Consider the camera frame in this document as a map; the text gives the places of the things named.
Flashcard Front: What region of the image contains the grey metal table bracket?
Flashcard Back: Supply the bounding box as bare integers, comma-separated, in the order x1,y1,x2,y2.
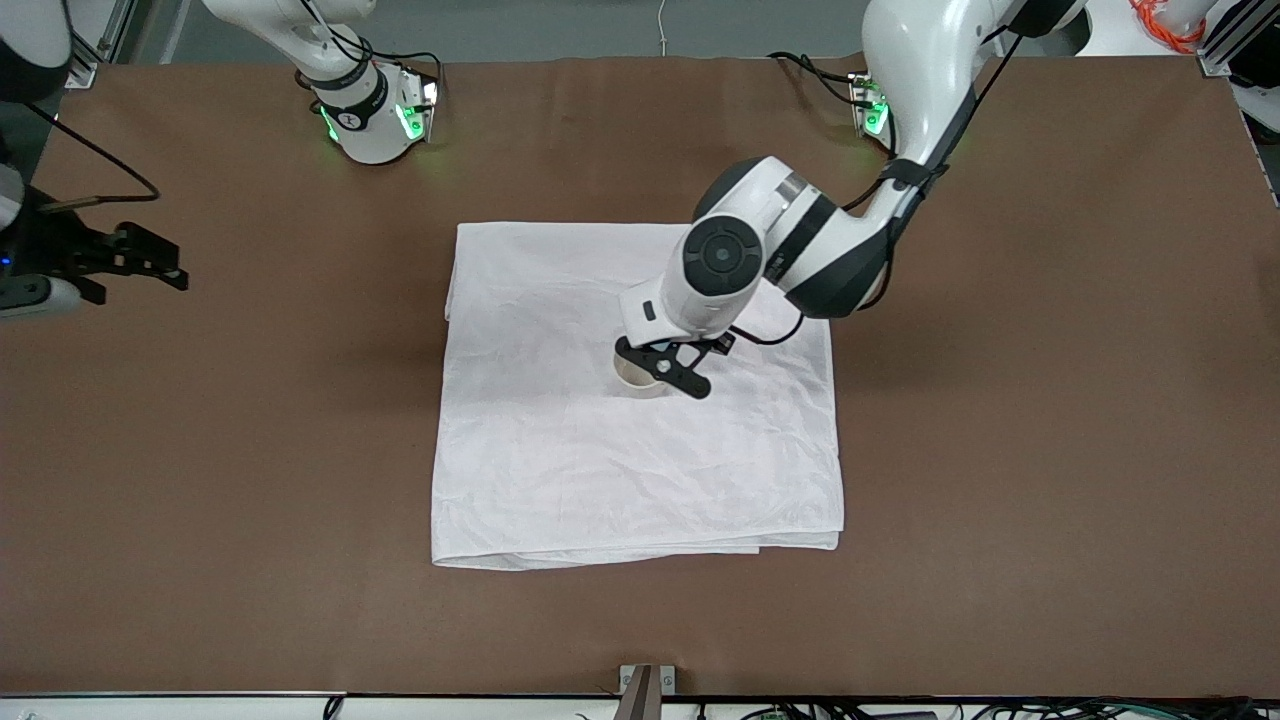
618,663,677,720

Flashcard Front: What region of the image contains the white folded cloth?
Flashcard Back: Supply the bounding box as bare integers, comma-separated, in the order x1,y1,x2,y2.
431,221,845,572

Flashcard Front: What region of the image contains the aluminium frame profile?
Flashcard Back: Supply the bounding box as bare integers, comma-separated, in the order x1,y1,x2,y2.
1197,0,1280,78
63,0,137,91

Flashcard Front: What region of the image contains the black left arm base cable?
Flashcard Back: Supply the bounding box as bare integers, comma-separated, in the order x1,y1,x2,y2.
767,50,873,107

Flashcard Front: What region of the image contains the orange cable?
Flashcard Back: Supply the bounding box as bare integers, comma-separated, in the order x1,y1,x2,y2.
1130,0,1208,54

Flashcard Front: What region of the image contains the black right arm base cable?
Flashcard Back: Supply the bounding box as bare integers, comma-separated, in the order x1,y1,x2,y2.
298,0,444,86

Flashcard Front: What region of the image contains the black arm base cable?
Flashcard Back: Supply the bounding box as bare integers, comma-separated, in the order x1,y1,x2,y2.
767,50,873,107
298,0,444,86

